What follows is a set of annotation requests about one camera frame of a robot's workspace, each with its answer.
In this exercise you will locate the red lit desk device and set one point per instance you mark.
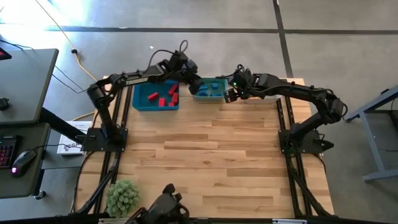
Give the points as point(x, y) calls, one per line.
point(3, 55)

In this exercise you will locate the blue wedge block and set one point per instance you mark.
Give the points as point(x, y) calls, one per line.
point(216, 95)

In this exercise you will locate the white booklet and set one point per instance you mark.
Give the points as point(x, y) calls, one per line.
point(66, 146)

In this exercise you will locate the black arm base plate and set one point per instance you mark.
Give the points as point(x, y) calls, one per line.
point(93, 143)
point(308, 146)

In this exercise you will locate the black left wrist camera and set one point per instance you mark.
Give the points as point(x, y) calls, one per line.
point(178, 59)

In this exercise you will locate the black frame beam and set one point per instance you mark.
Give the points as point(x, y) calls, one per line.
point(357, 221)

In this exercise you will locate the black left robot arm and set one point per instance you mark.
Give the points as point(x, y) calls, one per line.
point(118, 79)

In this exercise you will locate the teal plastic bin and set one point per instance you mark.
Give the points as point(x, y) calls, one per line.
point(210, 99)

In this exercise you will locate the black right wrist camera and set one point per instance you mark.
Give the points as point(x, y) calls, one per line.
point(241, 77)

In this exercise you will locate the black frame rail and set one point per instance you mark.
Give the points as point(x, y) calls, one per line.
point(109, 161)
point(292, 161)

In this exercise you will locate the black backlit keyboard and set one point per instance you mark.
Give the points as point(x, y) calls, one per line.
point(7, 152)

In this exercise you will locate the white plastic bin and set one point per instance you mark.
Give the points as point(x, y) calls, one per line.
point(264, 101)

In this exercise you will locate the grey metal table frame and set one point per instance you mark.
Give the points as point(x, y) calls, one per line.
point(373, 143)

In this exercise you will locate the black desk leg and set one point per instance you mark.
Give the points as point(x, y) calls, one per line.
point(59, 124)

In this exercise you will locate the black computer mouse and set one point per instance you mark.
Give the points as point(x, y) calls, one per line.
point(22, 163)

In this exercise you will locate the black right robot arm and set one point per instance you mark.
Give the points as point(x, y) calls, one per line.
point(295, 90)

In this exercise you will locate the blue plastic bin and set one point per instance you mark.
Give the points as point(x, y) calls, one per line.
point(143, 104)

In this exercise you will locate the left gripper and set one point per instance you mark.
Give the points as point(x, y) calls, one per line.
point(190, 72)

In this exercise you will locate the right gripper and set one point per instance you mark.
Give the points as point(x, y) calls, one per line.
point(231, 96)

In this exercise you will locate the small black desk object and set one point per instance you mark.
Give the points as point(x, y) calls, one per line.
point(3, 104)

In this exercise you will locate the green artificial plant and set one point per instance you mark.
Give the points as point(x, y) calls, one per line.
point(122, 196)

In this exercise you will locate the dark grey desk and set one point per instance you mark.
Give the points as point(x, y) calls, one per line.
point(18, 186)

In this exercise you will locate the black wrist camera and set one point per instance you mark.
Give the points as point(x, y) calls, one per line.
point(241, 77)
point(178, 59)

